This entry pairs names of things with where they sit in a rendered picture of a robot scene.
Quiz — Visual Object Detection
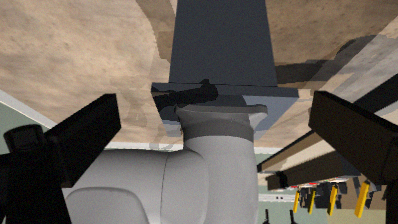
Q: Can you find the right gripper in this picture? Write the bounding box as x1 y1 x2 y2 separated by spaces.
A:
263 209 297 224

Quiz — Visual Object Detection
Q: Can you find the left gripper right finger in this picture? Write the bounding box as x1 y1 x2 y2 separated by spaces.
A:
308 91 398 224

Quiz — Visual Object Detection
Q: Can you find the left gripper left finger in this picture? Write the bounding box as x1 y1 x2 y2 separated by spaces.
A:
0 93 122 224

